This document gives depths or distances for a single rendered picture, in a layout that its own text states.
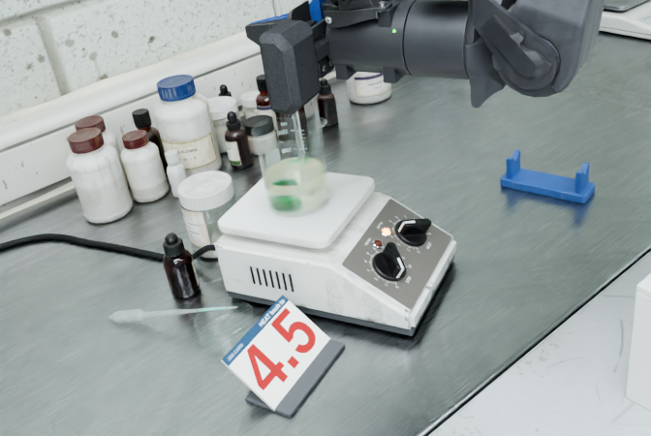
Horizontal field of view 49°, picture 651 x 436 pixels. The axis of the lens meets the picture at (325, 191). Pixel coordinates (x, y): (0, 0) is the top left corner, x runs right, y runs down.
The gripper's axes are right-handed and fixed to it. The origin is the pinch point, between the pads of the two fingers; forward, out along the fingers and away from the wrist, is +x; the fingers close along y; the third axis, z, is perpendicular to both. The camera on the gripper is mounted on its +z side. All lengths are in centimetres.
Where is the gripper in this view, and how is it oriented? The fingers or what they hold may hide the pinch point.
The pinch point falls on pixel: (282, 31)
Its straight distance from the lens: 61.8
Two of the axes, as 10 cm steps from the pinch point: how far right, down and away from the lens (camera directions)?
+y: -4.7, 4.9, -7.3
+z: -1.3, -8.6, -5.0
